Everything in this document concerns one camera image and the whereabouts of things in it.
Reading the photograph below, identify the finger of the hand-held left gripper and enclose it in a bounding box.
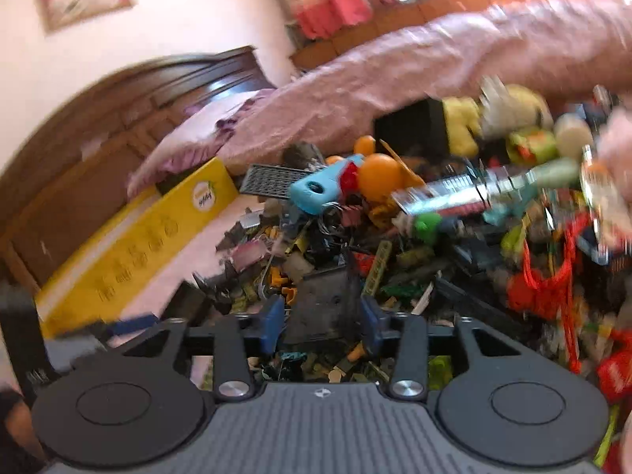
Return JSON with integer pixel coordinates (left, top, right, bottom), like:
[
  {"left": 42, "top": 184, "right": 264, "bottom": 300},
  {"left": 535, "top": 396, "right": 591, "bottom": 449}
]
[{"left": 52, "top": 312, "right": 164, "bottom": 371}]

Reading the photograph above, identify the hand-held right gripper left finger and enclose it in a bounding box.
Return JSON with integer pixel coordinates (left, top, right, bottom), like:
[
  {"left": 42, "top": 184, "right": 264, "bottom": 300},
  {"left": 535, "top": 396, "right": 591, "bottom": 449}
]
[{"left": 106, "top": 296, "right": 287, "bottom": 402}]

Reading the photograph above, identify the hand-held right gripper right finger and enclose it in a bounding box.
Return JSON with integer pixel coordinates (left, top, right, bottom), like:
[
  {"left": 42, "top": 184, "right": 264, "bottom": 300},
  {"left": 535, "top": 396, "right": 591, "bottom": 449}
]
[{"left": 359, "top": 296, "right": 536, "bottom": 402}]

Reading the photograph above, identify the dark grey square plate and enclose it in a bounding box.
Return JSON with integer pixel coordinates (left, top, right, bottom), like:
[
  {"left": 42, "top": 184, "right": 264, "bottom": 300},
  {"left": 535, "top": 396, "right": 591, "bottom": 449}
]
[{"left": 284, "top": 265, "right": 362, "bottom": 347}]

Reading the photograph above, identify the pile of toy bricks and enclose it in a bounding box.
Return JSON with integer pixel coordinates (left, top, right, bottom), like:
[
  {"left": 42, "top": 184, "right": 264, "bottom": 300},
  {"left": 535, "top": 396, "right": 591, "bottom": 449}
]
[{"left": 192, "top": 143, "right": 632, "bottom": 470}]

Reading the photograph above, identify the yellow cardboard box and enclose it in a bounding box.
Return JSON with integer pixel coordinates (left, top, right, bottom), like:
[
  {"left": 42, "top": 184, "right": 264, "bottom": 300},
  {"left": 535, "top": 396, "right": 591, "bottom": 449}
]
[{"left": 34, "top": 157, "right": 238, "bottom": 339}]

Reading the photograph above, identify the green toy figure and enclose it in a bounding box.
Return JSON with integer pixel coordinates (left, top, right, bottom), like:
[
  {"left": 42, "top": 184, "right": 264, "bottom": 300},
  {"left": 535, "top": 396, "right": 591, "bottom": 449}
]
[{"left": 412, "top": 211, "right": 444, "bottom": 245}]

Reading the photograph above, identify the clear blister toy pack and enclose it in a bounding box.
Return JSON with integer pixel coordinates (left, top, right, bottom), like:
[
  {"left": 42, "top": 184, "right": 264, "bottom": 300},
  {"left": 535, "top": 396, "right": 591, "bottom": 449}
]
[{"left": 391, "top": 165, "right": 499, "bottom": 218}]

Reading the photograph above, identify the red mesh bag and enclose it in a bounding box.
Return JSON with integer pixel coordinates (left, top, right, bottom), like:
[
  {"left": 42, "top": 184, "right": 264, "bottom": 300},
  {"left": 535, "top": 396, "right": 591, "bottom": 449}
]
[{"left": 508, "top": 212, "right": 600, "bottom": 373}]

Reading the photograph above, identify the dark wooden headboard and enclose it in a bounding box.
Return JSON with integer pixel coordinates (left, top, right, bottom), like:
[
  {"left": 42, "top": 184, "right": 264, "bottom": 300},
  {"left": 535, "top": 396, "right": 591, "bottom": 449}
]
[{"left": 0, "top": 45, "right": 277, "bottom": 297}]

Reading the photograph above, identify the black square box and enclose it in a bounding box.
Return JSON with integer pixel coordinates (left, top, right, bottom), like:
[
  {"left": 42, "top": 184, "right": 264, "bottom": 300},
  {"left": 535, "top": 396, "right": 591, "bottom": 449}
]
[{"left": 374, "top": 99, "right": 451, "bottom": 156}]

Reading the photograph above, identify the purple frilled pillow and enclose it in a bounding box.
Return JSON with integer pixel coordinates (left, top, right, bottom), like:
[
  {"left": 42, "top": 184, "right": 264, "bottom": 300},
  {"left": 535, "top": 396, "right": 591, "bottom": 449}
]
[{"left": 127, "top": 90, "right": 277, "bottom": 197}]

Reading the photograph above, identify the yellow plush toy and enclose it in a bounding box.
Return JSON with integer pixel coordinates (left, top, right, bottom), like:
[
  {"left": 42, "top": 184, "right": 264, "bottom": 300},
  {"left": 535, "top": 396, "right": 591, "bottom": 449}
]
[{"left": 442, "top": 84, "right": 554, "bottom": 156}]

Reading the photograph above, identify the green orange packet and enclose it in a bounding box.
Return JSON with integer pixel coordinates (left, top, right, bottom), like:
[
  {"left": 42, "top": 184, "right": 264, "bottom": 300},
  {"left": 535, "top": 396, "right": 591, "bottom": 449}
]
[{"left": 508, "top": 128, "right": 556, "bottom": 166}]

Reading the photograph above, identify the white shuttlecock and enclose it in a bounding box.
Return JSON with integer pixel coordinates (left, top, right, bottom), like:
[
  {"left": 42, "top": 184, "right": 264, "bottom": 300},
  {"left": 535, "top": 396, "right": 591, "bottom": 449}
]
[{"left": 476, "top": 76, "right": 517, "bottom": 139}]

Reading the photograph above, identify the red packet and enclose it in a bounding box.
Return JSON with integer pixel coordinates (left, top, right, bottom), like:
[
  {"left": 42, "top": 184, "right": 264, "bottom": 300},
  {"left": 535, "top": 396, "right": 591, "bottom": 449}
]
[{"left": 595, "top": 331, "right": 632, "bottom": 403}]

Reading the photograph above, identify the purple floral quilt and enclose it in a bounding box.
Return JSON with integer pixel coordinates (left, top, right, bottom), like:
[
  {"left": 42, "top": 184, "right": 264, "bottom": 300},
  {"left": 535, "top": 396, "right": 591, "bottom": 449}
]
[{"left": 217, "top": 0, "right": 632, "bottom": 169}]

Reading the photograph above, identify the long wooden cabinet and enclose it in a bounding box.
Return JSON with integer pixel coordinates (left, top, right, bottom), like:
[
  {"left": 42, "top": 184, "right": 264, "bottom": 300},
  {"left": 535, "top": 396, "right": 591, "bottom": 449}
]
[{"left": 289, "top": 0, "right": 632, "bottom": 72}]

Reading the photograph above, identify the white ball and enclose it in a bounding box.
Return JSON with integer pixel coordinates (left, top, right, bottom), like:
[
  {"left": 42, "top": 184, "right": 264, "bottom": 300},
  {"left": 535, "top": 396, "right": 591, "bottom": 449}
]
[{"left": 554, "top": 113, "right": 593, "bottom": 159}]

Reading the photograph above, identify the pink plush toy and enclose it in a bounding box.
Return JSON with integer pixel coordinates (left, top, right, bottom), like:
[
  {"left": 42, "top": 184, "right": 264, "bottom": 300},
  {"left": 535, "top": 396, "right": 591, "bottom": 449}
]
[{"left": 590, "top": 106, "right": 632, "bottom": 252}]

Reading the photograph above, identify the floral curtain red hem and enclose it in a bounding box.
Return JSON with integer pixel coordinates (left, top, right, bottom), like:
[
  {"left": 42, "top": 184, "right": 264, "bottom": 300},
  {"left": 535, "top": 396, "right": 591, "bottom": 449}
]
[{"left": 271, "top": 0, "right": 396, "bottom": 40}]

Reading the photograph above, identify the blue plastic handle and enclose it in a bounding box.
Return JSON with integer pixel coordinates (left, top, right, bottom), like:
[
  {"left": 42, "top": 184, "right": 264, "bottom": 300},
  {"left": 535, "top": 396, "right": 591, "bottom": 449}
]
[{"left": 289, "top": 154, "right": 366, "bottom": 216}]

